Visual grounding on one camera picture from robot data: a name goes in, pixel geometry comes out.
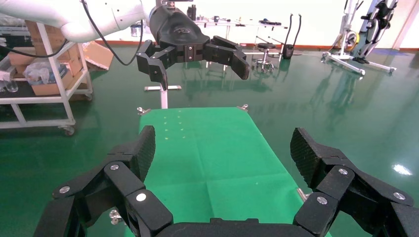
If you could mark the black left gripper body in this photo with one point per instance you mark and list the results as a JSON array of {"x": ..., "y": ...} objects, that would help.
[{"x": 176, "y": 32}]

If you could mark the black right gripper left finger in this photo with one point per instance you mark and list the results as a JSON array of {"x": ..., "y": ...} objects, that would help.
[{"x": 124, "y": 183}]

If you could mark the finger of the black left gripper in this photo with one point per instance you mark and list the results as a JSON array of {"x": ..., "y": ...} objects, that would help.
[
  {"x": 229, "y": 54},
  {"x": 154, "y": 62}
]

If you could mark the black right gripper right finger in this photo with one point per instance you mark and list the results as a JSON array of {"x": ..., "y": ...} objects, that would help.
[{"x": 334, "y": 183}]

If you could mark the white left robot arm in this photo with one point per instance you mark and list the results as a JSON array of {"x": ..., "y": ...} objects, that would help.
[{"x": 98, "y": 16}]

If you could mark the flat torn cardboard sheet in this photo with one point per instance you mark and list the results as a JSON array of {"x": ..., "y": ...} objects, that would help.
[{"x": 98, "y": 54}]

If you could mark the tall brown cardboard box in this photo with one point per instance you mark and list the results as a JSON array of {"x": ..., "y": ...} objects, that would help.
[{"x": 55, "y": 39}]

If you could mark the silver binder clip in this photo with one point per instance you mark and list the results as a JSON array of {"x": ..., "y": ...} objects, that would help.
[
  {"x": 243, "y": 107},
  {"x": 143, "y": 111},
  {"x": 115, "y": 216},
  {"x": 302, "y": 195}
]

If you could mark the clear jar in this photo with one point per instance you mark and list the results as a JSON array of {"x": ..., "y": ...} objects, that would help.
[{"x": 135, "y": 31}]

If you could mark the black round wheeled stool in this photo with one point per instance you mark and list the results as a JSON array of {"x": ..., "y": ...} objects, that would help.
[{"x": 265, "y": 46}]

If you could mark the white tubular table leg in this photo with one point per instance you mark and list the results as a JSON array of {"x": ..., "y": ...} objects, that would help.
[{"x": 164, "y": 98}]

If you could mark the flat black tool case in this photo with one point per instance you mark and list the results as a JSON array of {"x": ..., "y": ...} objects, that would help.
[{"x": 270, "y": 22}]

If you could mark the narrow green tablecloth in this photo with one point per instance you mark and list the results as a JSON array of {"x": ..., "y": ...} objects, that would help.
[{"x": 212, "y": 157}]

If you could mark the white metal shelf cart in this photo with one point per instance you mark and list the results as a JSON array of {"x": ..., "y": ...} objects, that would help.
[{"x": 63, "y": 98}]

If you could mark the clear plastic bag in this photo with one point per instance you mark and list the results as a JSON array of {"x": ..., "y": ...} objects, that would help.
[{"x": 42, "y": 72}]

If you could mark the clear glass cup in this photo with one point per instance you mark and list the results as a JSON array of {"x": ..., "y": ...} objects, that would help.
[{"x": 11, "y": 85}]

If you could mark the black white legged robot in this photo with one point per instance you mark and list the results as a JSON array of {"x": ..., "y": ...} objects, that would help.
[{"x": 373, "y": 23}]

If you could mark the white exercise machine frame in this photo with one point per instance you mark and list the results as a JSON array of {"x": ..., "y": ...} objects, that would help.
[{"x": 345, "y": 59}]

